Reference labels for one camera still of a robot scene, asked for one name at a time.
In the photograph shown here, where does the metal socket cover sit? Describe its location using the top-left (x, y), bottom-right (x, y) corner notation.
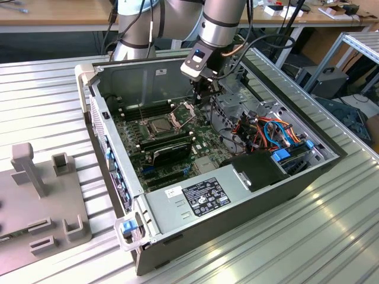
top-left (168, 100), bottom-right (198, 131)

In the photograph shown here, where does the silver CPU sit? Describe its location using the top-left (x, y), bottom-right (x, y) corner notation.
top-left (147, 119), bottom-right (175, 137)

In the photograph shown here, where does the CPU socket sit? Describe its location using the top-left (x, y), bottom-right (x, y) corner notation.
top-left (143, 114), bottom-right (179, 140)

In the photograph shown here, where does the metal disk bay cage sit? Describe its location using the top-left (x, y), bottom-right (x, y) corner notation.
top-left (210, 54), bottom-right (287, 140)

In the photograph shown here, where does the long wooden desk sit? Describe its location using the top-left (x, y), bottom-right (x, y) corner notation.
top-left (0, 0), bottom-right (119, 33)
top-left (236, 0), bottom-right (379, 67)

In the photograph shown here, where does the green motherboard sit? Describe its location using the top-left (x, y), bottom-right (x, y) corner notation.
top-left (111, 96), bottom-right (235, 193)

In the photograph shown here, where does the white box red label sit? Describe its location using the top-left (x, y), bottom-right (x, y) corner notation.
top-left (262, 3), bottom-right (287, 18)

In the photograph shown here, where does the black stand pole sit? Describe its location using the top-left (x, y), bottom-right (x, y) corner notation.
top-left (268, 0), bottom-right (306, 62)

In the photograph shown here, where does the black expansion card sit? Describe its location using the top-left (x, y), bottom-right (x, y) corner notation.
top-left (150, 141), bottom-right (194, 169)

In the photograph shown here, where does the silver chipset heatsink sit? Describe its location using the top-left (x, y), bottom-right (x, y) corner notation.
top-left (194, 156), bottom-right (217, 175)

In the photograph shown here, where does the blue disk carrier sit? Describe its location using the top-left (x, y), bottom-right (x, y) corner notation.
top-left (271, 149), bottom-right (290, 163)

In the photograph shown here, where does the black equipment box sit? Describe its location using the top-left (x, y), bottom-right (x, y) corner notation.
top-left (296, 66), bottom-right (351, 100)

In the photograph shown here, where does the black plastic shroud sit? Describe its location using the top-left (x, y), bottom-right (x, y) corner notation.
top-left (220, 149), bottom-right (290, 193)

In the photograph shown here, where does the black expansion slot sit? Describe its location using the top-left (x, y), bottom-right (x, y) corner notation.
top-left (146, 170), bottom-right (184, 185)
top-left (147, 177), bottom-right (187, 192)

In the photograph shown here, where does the small cardboard box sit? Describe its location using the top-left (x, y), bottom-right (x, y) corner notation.
top-left (318, 4), bottom-right (347, 21)

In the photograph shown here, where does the dark teal crate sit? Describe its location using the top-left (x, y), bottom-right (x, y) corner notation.
top-left (313, 96), bottom-right (372, 146)

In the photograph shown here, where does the open grey PC case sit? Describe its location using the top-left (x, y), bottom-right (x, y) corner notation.
top-left (73, 49), bottom-right (349, 277)

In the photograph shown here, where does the silver power supply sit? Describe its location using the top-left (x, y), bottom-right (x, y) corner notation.
top-left (144, 164), bottom-right (254, 237)

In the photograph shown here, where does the brown cardboard box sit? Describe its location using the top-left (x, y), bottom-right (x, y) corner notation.
top-left (364, 114), bottom-right (379, 146)

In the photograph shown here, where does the blue case latch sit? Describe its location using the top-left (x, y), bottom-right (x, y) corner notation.
top-left (122, 220), bottom-right (140, 237)

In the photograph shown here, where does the grey parts rack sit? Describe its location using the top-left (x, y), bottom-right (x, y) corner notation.
top-left (0, 143), bottom-right (94, 279)

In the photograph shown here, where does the green RAM stick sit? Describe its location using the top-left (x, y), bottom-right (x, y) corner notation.
top-left (0, 232), bottom-right (30, 247)

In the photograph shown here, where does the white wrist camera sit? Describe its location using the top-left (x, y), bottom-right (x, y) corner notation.
top-left (179, 62), bottom-right (208, 79)

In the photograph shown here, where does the thick black wrist cable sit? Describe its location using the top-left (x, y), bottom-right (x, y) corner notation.
top-left (217, 0), bottom-right (296, 80)

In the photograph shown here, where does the blue wire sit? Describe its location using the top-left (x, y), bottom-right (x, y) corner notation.
top-left (262, 119), bottom-right (293, 149)

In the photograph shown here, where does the orange wire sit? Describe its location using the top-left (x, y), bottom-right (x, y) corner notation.
top-left (253, 116), bottom-right (301, 143)

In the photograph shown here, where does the aluminium profile frame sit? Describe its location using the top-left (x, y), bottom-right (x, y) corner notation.
top-left (303, 31), bottom-right (379, 95)

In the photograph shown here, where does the black cable with plug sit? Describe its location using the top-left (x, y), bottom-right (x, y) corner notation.
top-left (99, 0), bottom-right (119, 56)

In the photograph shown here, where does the blue network cable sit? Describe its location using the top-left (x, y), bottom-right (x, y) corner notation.
top-left (10, 0), bottom-right (30, 15)

